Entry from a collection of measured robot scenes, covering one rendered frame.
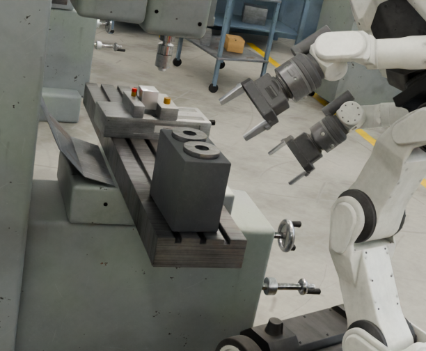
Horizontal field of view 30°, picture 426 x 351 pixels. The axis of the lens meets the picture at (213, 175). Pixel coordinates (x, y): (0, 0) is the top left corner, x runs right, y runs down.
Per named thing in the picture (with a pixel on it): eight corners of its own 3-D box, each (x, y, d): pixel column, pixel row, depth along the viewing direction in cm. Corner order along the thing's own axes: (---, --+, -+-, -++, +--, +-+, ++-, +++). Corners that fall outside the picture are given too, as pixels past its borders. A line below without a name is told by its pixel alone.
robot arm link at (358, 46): (317, 76, 178) (378, 74, 175) (312, 58, 169) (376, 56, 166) (318, 50, 180) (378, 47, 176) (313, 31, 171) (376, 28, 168)
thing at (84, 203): (200, 184, 276) (205, 152, 272) (229, 230, 246) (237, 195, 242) (56, 176, 260) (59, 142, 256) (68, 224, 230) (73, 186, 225)
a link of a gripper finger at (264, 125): (241, 134, 172) (265, 118, 172) (244, 139, 175) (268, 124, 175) (245, 140, 172) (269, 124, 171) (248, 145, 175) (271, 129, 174)
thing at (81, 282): (217, 331, 303) (248, 188, 281) (243, 383, 275) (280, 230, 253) (0, 333, 276) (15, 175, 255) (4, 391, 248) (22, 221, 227)
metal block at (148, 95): (151, 104, 257) (154, 86, 254) (156, 110, 251) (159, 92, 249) (136, 102, 255) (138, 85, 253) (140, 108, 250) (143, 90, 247)
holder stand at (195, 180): (191, 195, 215) (204, 126, 208) (218, 232, 196) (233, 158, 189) (149, 193, 211) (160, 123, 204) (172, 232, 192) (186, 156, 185)
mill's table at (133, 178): (142, 107, 306) (145, 88, 304) (241, 268, 198) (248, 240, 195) (82, 102, 299) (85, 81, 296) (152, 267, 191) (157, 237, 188)
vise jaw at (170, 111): (163, 105, 263) (166, 93, 262) (177, 120, 250) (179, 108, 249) (147, 104, 261) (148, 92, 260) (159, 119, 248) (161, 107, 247)
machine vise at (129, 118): (193, 127, 270) (199, 96, 266) (208, 143, 257) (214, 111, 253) (93, 120, 257) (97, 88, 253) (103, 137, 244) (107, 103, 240)
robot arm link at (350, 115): (340, 146, 229) (373, 122, 227) (335, 143, 219) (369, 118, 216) (318, 115, 231) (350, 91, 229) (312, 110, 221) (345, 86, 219)
